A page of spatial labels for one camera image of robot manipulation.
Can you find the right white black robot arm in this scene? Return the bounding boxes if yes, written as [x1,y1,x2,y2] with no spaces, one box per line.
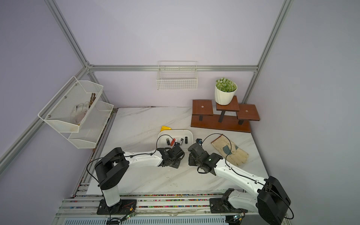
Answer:
[188,143,291,225]

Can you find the yellow object behind tray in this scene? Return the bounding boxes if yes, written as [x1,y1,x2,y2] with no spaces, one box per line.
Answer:
[160,126,172,132]

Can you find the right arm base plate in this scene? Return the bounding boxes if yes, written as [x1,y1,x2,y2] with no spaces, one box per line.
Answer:
[209,198,248,213]

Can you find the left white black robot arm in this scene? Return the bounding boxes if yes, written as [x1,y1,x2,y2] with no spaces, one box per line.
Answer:
[95,145,185,207]

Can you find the white pot green plant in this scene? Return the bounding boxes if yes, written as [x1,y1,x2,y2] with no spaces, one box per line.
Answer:
[215,77,238,106]

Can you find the white mesh two-tier shelf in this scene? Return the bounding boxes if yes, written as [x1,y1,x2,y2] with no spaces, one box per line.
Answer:
[38,77,114,149]

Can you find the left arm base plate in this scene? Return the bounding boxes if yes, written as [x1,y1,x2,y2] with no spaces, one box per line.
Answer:
[97,199,137,216]

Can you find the clear bag in shelf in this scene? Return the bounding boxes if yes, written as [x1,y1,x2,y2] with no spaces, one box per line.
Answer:
[70,102,90,125]

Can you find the white wire wall basket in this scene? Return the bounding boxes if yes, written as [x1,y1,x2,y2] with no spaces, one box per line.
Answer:
[156,61,198,91]

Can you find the brown wooden stepped stand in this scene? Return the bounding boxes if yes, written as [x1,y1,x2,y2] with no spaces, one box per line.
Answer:
[191,96,260,133]

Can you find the white storage box tray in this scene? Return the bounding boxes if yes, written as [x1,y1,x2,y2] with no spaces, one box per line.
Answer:
[157,129,195,151]

